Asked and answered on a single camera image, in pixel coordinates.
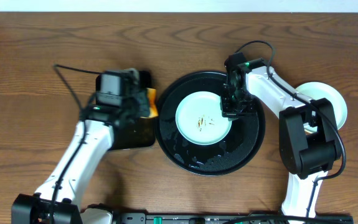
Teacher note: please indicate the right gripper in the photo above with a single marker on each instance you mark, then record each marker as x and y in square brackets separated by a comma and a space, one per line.
[234, 106]

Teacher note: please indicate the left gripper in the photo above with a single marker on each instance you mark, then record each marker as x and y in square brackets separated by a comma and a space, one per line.
[141, 104]

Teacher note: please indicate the yellow green sponge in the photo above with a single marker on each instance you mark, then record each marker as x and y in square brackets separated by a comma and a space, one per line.
[148, 107]

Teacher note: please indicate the mint plate with crumbs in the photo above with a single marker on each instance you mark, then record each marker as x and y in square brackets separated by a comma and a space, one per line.
[199, 118]

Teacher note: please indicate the mint plate with sauce smear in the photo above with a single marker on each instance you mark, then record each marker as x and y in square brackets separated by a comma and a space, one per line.
[318, 90]

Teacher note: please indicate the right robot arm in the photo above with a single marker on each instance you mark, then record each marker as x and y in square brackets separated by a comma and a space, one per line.
[310, 146]

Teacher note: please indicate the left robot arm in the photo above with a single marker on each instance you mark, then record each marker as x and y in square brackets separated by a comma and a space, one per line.
[59, 198]

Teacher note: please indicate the rectangular black tray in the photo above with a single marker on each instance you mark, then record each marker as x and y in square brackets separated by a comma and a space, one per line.
[139, 133]

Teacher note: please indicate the round black tray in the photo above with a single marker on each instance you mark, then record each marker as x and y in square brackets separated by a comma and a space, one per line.
[229, 154]

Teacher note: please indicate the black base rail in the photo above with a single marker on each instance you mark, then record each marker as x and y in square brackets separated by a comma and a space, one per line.
[228, 218]

